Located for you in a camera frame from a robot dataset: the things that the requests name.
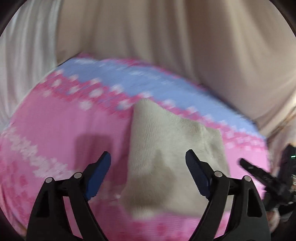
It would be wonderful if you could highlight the cream knit sweater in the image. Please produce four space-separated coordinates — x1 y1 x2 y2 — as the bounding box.
120 99 230 219

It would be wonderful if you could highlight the pink blue floral bedsheet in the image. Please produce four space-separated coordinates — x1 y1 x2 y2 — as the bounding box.
1 56 270 240

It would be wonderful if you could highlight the beige curtain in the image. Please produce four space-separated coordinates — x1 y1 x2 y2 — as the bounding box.
57 1 295 136

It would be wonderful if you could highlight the white satin curtain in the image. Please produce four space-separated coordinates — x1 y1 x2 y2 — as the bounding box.
1 1 63 129

